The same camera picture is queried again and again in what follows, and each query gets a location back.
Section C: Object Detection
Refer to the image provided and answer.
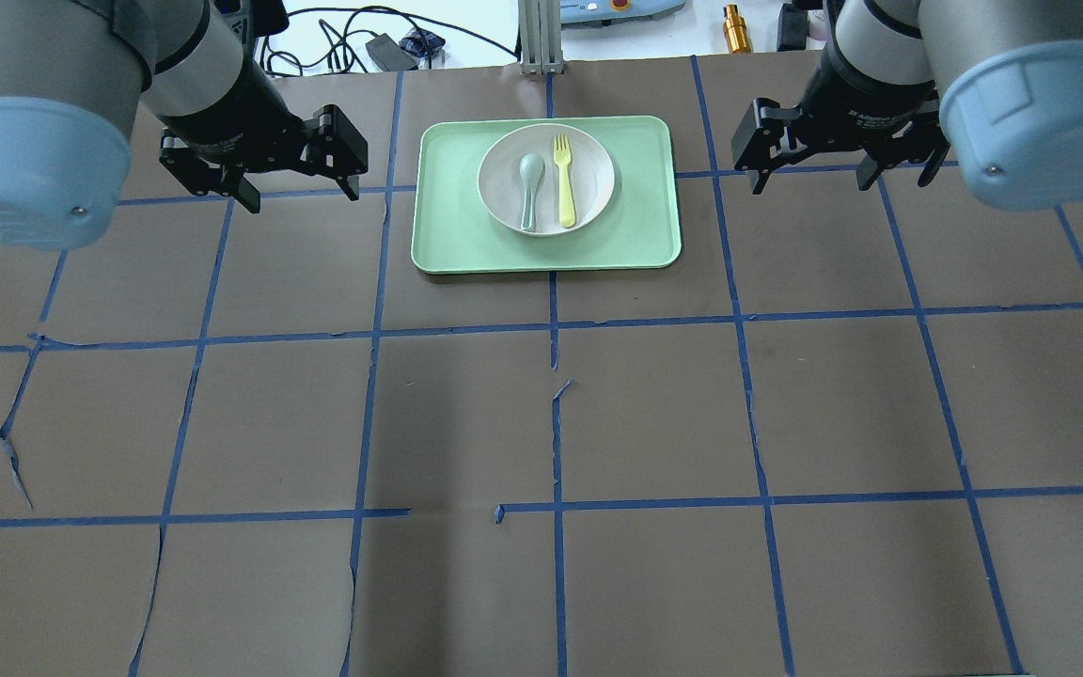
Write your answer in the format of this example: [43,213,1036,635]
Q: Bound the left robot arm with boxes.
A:
[0,1,369,250]

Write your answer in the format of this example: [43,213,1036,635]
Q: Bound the aluminium frame post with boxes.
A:
[516,0,566,74]

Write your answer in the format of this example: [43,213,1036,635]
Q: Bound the yellow plastic fork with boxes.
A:
[553,134,577,227]

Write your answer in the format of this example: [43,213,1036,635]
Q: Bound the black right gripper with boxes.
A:
[730,47,951,196]

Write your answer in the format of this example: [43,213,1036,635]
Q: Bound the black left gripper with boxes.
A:
[158,66,369,214]

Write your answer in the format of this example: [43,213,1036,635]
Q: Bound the mint green tray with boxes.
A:
[410,116,683,275]

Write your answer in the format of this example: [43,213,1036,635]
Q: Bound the brass cylinder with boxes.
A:
[723,4,755,53]

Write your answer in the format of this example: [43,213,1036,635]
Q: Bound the white round plate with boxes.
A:
[477,123,616,237]

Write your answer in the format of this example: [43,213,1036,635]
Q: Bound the pale green spoon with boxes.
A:
[517,153,546,232]

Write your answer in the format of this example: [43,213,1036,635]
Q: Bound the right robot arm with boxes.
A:
[731,1,1083,211]

